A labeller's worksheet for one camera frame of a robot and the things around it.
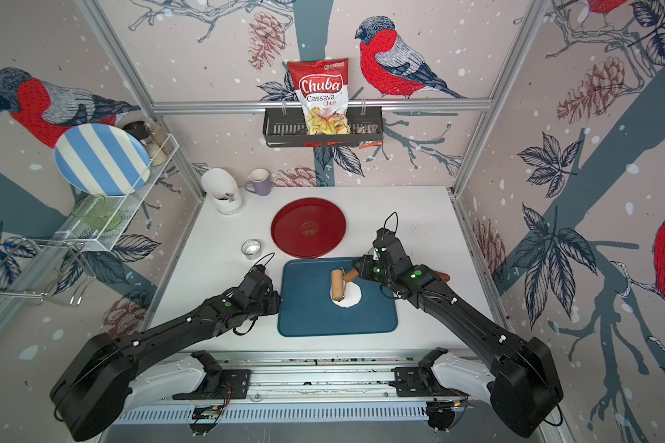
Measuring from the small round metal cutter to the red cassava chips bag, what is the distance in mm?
460

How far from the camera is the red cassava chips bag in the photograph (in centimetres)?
81

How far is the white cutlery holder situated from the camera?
1086mm

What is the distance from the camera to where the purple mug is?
3.82 feet

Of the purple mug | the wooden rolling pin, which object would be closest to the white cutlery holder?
the purple mug

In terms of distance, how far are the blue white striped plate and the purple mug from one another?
404 millimetres

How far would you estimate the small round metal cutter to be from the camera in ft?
3.35

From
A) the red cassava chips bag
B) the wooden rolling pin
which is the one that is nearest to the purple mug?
the red cassava chips bag

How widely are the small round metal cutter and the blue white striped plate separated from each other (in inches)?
14.9

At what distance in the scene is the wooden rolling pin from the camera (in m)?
0.85

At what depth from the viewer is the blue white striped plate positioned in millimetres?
692
